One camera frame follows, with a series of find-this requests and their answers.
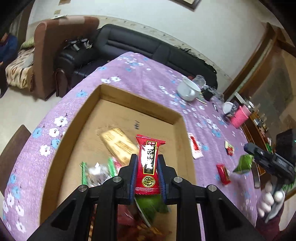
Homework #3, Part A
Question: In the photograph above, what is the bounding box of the large green snack packet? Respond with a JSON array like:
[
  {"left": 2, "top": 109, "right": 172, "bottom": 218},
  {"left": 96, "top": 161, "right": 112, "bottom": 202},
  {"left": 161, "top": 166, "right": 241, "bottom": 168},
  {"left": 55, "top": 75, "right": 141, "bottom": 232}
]
[{"left": 135, "top": 194, "right": 169, "bottom": 227}]

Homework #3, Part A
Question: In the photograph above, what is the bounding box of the clear plastic bowl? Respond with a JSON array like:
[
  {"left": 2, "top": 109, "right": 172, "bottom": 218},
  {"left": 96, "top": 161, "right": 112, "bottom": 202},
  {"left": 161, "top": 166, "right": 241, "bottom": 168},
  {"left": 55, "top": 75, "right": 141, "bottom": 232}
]
[{"left": 192, "top": 75, "right": 207, "bottom": 87}]

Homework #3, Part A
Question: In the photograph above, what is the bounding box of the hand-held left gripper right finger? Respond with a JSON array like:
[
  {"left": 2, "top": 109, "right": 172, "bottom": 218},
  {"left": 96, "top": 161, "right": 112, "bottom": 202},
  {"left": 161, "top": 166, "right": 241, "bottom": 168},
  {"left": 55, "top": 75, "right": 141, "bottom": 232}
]
[{"left": 158, "top": 153, "right": 266, "bottom": 241}]

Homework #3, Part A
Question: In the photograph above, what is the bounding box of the brown patterned sofa cover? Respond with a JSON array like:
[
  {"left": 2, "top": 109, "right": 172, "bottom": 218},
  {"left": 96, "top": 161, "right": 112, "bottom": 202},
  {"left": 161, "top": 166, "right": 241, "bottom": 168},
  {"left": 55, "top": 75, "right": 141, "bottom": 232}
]
[{"left": 5, "top": 45, "right": 35, "bottom": 90}]

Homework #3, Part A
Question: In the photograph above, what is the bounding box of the wooden framed glass partition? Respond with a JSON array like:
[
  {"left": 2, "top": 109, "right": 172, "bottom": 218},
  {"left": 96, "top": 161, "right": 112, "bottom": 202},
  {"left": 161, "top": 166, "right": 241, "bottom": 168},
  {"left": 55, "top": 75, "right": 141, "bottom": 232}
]
[{"left": 223, "top": 22, "right": 296, "bottom": 139}]

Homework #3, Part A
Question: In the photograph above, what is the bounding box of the green pillow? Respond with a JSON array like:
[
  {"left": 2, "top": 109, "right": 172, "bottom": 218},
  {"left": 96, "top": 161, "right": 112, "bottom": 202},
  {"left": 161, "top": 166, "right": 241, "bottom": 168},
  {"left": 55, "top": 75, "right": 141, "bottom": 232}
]
[{"left": 20, "top": 38, "right": 35, "bottom": 49}]

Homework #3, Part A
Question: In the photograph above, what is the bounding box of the beige snack packet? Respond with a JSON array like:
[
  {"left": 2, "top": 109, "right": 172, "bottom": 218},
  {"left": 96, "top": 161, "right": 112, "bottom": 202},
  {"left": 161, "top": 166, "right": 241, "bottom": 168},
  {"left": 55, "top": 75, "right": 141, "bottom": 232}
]
[{"left": 100, "top": 128, "right": 139, "bottom": 164}]

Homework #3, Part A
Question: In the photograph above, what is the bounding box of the white cup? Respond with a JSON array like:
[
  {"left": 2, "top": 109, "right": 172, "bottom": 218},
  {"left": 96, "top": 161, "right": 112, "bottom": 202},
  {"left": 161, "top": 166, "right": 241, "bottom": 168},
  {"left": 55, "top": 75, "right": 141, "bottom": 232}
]
[{"left": 177, "top": 77, "right": 201, "bottom": 102}]

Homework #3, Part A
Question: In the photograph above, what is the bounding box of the framed wall picture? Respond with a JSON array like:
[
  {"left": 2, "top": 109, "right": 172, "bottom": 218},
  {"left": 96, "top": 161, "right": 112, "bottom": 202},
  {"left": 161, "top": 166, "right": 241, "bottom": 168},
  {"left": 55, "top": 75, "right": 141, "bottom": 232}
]
[{"left": 166, "top": 0, "right": 201, "bottom": 10}]

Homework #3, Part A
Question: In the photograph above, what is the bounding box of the brown armchair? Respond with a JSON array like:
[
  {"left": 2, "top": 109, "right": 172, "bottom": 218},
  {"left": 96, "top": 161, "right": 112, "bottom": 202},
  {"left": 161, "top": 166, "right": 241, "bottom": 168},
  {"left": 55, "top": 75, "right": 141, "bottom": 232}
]
[{"left": 30, "top": 16, "right": 100, "bottom": 100}]

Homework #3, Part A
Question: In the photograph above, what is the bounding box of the black smartphone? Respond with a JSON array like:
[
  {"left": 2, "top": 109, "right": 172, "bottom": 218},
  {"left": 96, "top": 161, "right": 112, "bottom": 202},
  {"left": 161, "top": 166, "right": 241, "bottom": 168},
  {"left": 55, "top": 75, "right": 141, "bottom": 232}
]
[{"left": 252, "top": 162, "right": 262, "bottom": 189}]

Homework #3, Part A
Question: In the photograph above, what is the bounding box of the purple floral tablecloth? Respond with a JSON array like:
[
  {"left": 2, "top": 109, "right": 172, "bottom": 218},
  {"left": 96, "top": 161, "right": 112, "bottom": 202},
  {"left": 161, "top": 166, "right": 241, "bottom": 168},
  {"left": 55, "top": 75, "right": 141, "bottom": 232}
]
[{"left": 0, "top": 51, "right": 262, "bottom": 241}]

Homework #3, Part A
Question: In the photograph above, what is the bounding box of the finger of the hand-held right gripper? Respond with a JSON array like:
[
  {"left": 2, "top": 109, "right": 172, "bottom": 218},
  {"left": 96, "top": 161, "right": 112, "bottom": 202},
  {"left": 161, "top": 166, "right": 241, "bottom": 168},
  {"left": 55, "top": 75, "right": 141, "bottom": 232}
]
[
  {"left": 254, "top": 158, "right": 279, "bottom": 173},
  {"left": 244, "top": 142, "right": 275, "bottom": 161}
]

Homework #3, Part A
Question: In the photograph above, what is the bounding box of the cardboard box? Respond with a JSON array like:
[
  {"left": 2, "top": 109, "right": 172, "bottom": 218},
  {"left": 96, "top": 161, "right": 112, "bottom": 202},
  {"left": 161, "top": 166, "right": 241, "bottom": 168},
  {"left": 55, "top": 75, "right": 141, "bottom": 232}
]
[{"left": 39, "top": 84, "right": 197, "bottom": 241}]

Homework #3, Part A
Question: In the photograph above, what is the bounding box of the person's right forearm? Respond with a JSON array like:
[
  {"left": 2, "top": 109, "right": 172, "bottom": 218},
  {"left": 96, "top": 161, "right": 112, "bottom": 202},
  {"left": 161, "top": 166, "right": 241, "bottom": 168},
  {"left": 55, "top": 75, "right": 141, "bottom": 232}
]
[{"left": 255, "top": 206, "right": 288, "bottom": 241}]

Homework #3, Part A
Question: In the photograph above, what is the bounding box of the red foil snack packet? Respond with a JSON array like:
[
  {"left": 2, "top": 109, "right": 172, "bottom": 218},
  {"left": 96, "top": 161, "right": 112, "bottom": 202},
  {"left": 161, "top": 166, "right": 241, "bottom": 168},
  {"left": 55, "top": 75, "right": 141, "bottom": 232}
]
[{"left": 118, "top": 206, "right": 172, "bottom": 237}]

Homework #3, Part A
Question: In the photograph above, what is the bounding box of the light green snack packet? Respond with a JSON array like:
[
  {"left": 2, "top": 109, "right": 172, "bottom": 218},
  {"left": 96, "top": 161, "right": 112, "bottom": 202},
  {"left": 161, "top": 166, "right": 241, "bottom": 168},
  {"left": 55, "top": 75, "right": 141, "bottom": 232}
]
[{"left": 232, "top": 155, "right": 254, "bottom": 174}]

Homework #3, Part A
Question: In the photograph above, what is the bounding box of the white plastic jug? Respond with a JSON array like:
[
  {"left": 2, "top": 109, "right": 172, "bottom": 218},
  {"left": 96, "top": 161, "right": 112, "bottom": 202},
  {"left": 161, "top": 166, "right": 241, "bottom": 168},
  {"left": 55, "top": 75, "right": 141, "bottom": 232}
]
[{"left": 222, "top": 101, "right": 233, "bottom": 115}]

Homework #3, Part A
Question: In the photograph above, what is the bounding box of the pink thermos with knitted sleeve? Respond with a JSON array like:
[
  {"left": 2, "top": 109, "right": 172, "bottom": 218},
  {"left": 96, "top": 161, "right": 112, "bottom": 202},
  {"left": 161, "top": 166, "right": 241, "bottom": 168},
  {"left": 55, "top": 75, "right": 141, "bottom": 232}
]
[{"left": 230, "top": 104, "right": 252, "bottom": 128}]

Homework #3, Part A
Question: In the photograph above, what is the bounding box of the black square container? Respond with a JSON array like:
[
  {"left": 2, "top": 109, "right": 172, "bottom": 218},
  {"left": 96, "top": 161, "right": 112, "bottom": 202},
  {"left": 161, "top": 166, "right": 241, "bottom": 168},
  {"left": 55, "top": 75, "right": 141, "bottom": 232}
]
[{"left": 202, "top": 87, "right": 216, "bottom": 102}]

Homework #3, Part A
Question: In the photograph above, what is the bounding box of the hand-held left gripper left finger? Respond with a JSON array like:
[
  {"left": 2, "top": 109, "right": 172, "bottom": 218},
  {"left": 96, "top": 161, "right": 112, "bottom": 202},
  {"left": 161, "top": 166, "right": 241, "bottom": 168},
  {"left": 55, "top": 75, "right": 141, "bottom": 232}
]
[{"left": 26, "top": 153, "right": 139, "bottom": 241}]

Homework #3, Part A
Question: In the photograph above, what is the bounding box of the black leather sofa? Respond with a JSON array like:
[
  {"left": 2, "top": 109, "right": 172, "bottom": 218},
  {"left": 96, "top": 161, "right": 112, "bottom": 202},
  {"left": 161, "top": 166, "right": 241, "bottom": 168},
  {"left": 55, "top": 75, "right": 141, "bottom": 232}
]
[{"left": 55, "top": 24, "right": 218, "bottom": 98}]

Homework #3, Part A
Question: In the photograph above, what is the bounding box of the wooden brick-pattern counter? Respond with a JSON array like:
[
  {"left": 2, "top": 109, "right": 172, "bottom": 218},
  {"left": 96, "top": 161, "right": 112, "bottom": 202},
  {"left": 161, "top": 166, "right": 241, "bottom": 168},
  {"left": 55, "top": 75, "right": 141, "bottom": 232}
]
[{"left": 240, "top": 111, "right": 278, "bottom": 176}]

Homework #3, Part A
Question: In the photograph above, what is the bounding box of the person's right hand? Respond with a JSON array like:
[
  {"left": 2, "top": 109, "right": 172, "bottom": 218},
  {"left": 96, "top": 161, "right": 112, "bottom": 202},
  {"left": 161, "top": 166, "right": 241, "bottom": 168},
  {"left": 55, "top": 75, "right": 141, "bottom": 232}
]
[{"left": 257, "top": 182, "right": 285, "bottom": 217}]

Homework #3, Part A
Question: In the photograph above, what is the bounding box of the red black label snack packet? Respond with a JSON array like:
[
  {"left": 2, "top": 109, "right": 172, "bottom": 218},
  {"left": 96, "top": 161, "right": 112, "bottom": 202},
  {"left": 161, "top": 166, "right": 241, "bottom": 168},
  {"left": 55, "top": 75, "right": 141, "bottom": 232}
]
[{"left": 135, "top": 134, "right": 166, "bottom": 194}]

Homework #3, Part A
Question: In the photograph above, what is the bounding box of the clear green-edged snack packet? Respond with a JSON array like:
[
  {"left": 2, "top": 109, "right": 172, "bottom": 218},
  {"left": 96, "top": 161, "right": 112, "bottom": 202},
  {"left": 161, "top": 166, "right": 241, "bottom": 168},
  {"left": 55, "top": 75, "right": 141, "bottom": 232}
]
[{"left": 80, "top": 158, "right": 117, "bottom": 187}]

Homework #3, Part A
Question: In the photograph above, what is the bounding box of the small red white snack packet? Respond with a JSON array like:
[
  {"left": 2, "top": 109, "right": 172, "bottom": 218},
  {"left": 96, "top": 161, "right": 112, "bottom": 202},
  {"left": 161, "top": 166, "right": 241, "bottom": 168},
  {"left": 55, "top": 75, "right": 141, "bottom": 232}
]
[{"left": 224, "top": 141, "right": 234, "bottom": 156}]

